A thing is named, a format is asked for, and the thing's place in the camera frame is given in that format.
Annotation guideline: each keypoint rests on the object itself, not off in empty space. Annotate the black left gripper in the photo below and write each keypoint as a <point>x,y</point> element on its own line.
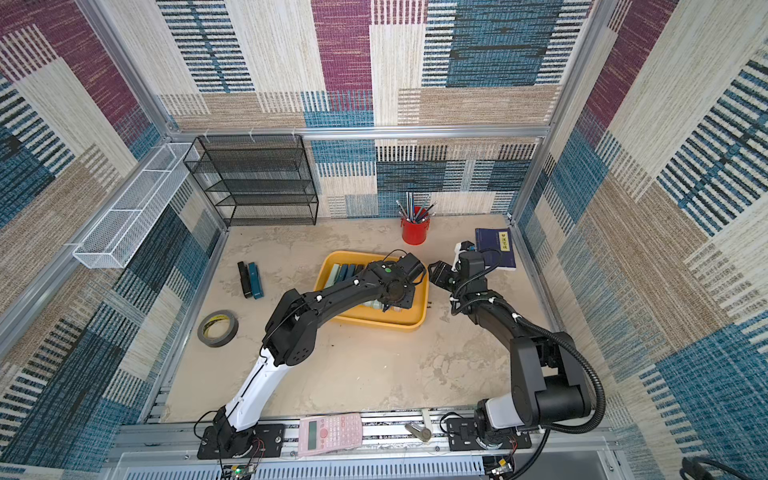
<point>411,302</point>

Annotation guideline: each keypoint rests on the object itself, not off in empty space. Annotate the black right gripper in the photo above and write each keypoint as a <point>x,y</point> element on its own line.
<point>447,275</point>

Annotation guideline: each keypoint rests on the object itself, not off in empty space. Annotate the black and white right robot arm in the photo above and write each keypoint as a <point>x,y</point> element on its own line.
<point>552,385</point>

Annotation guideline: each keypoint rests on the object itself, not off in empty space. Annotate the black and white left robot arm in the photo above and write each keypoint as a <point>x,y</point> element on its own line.
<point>290,338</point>

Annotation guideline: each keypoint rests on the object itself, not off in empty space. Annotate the teal left side pliers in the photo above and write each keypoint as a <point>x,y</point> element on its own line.
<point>255,281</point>

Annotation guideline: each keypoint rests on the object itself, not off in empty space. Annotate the red pen cup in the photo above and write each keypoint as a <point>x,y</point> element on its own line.
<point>415,233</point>

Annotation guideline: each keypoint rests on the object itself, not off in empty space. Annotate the dark blue book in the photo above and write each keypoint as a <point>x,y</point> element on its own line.
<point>496,247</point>

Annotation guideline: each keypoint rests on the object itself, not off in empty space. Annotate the pink calculator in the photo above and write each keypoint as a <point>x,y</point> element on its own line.
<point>329,433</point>

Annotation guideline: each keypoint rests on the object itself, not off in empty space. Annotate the tape roll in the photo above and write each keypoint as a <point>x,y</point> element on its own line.
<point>218,329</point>

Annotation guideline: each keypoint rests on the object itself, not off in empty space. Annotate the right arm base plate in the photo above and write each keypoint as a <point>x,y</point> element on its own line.
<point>464,434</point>

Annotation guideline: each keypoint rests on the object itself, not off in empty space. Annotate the black wire mesh shelf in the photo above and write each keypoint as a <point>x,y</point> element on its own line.
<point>255,180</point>

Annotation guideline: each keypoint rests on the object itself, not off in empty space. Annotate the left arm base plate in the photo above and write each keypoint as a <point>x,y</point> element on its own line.
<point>260,441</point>

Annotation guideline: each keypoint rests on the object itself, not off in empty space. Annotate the white wire mesh basket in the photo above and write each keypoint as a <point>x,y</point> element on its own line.
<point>114,240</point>

